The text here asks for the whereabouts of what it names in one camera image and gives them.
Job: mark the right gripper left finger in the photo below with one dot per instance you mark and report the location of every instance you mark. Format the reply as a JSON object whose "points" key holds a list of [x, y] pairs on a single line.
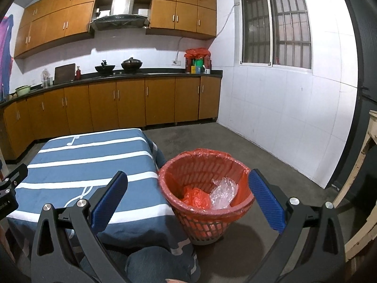
{"points": [[105, 200]]}

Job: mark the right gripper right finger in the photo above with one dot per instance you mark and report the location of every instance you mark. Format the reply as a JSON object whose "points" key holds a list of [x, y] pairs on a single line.
{"points": [[270, 199]]}

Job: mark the clear bubble wrap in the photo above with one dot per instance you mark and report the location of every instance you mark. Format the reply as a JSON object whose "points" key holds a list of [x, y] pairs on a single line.
{"points": [[223, 193]]}

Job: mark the red plastic bag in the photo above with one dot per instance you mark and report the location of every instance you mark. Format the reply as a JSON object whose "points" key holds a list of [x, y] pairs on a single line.
{"points": [[196, 197]]}

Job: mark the red trash bin liner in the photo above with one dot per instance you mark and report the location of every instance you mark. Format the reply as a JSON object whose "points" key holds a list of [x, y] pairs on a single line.
{"points": [[198, 168]]}

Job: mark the red mesh trash basket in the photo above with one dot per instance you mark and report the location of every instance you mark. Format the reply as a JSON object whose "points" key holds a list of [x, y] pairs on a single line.
{"points": [[203, 231]]}

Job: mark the wooden lower kitchen cabinets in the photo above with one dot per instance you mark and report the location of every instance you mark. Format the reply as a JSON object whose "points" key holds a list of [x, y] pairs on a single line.
{"points": [[107, 103]]}

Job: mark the wooden kitchen cabinets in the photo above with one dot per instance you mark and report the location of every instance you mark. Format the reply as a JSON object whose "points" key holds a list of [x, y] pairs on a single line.
{"points": [[107, 103], [48, 23]]}

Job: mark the wooden upper kitchen cabinets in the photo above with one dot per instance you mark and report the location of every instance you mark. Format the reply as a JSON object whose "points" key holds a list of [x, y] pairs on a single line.
{"points": [[48, 23]]}

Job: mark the blue white striped tablecloth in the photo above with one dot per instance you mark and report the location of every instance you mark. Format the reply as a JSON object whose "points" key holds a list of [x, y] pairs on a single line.
{"points": [[73, 167]]}

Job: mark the person's jeans leg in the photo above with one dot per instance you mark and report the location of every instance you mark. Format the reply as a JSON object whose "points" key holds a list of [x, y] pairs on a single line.
{"points": [[152, 264]]}

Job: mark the green basin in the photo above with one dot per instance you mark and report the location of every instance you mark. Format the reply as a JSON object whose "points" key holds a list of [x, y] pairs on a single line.
{"points": [[23, 90]]}

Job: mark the clear glass jar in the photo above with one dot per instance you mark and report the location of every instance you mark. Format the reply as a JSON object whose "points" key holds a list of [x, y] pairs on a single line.
{"points": [[46, 78]]}

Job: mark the dark cutting board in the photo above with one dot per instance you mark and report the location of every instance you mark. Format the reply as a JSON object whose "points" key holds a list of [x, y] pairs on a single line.
{"points": [[64, 74]]}

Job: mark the black wok with ladle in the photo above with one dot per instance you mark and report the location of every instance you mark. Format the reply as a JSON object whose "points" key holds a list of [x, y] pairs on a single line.
{"points": [[104, 68]]}

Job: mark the black lidded pot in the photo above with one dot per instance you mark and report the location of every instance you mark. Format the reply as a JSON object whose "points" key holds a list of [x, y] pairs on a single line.
{"points": [[131, 65]]}

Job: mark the red bag of condiments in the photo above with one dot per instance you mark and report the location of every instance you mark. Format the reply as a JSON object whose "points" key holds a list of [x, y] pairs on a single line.
{"points": [[198, 61]]}

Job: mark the barred window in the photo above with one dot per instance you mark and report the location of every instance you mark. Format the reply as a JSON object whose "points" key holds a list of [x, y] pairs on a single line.
{"points": [[275, 32]]}

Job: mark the pink hanging cloth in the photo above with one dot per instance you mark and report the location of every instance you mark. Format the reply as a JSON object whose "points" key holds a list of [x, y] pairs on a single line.
{"points": [[4, 29]]}

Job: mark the steel range hood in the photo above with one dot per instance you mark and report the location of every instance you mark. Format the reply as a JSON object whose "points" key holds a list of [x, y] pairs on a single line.
{"points": [[120, 14]]}

